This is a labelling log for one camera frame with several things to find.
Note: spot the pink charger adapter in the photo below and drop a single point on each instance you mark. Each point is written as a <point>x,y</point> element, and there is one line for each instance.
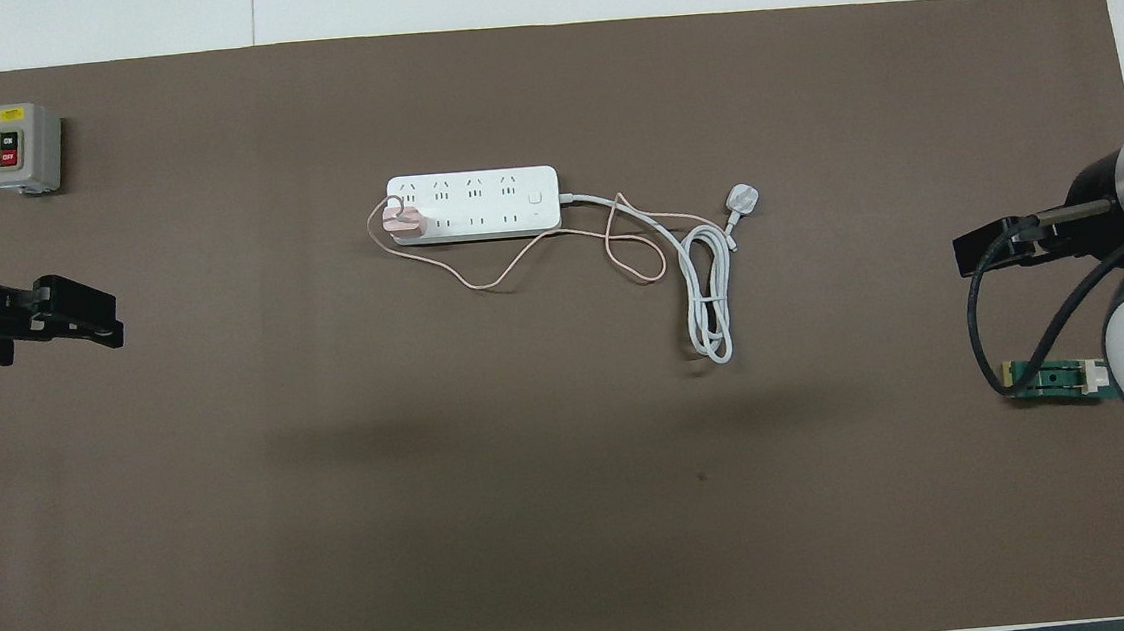
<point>407,225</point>

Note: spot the brown table mat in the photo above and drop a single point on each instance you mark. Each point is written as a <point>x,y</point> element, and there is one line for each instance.
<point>533,458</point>

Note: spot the grey on-off switch box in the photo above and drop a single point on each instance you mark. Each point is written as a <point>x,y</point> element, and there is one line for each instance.
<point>22,147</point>

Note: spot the white power strip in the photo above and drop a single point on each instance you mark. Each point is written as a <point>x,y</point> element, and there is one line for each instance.
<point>483,201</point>

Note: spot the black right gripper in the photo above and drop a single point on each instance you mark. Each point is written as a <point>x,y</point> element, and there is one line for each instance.
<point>1100,203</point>

